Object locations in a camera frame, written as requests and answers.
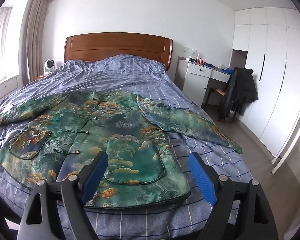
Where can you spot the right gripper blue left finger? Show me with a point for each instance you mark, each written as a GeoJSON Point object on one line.
{"type": "Point", "coordinates": [91, 175]}

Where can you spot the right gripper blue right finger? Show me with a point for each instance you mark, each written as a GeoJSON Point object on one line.
{"type": "Point", "coordinates": [205, 178]}

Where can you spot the wooden chair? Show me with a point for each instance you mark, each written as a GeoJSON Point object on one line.
{"type": "Point", "coordinates": [217, 91]}

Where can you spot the white desk with drawers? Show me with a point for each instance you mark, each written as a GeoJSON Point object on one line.
{"type": "Point", "coordinates": [195, 80]}

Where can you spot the blue plaid duvet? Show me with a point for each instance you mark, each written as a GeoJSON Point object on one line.
{"type": "Point", "coordinates": [147, 78]}

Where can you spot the white round fan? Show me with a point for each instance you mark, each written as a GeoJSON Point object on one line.
{"type": "Point", "coordinates": [49, 66]}

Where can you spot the white window cabinet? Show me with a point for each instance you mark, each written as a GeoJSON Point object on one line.
{"type": "Point", "coordinates": [8, 86]}

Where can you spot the brown wooden headboard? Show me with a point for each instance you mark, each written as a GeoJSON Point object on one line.
{"type": "Point", "coordinates": [99, 46]}

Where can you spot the white wardrobe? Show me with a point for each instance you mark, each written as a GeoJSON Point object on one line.
{"type": "Point", "coordinates": [271, 38]}

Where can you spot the beige curtain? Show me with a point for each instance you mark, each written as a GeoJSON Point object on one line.
{"type": "Point", "coordinates": [32, 52]}

